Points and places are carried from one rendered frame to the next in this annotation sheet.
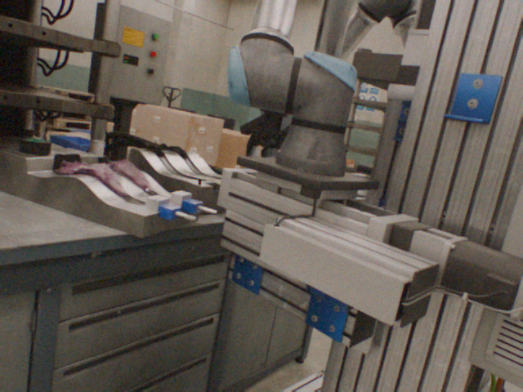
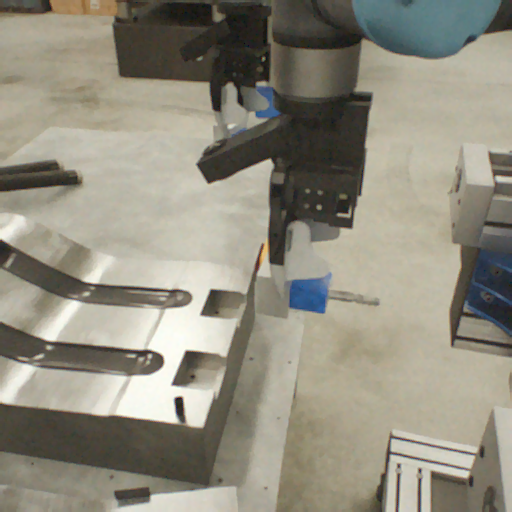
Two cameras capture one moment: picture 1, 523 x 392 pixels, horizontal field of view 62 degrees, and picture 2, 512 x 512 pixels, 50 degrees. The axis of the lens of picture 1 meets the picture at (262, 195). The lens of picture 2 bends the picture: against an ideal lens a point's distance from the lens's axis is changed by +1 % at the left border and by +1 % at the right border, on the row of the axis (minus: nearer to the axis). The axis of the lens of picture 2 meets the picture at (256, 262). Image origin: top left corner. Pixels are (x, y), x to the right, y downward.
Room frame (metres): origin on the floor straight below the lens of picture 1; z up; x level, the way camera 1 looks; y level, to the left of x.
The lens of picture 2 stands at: (0.95, 0.28, 1.30)
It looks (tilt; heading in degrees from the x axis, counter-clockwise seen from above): 35 degrees down; 333
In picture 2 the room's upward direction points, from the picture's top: straight up
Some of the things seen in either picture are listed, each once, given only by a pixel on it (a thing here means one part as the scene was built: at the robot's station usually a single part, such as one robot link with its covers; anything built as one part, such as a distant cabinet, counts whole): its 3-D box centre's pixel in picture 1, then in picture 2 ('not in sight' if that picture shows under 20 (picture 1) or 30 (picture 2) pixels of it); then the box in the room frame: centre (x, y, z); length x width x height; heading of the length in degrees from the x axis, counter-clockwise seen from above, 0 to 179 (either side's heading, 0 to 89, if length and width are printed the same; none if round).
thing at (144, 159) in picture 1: (180, 174); (29, 321); (1.52, 0.30, 0.87); 0.50 x 0.26 x 0.14; 53
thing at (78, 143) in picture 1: (78, 149); not in sight; (4.93, 2.16, 0.32); 0.60 x 0.41 x 0.22; 58
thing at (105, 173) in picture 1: (105, 171); not in sight; (1.19, 0.44, 0.90); 0.26 x 0.18 x 0.08; 70
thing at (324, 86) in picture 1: (322, 89); not in sight; (0.93, -0.08, 1.20); 0.13 x 0.12 x 0.14; 87
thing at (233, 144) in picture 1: (215, 153); not in sight; (6.61, 0.82, 0.37); 1.20 x 0.82 x 0.74; 60
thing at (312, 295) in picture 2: not in sight; (319, 291); (1.35, 0.01, 0.93); 0.13 x 0.05 x 0.05; 48
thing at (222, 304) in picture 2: not in sight; (223, 316); (1.42, 0.09, 0.87); 0.05 x 0.05 x 0.04; 53
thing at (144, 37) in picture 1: (116, 167); not in sight; (2.11, 0.73, 0.74); 0.31 x 0.22 x 1.47; 143
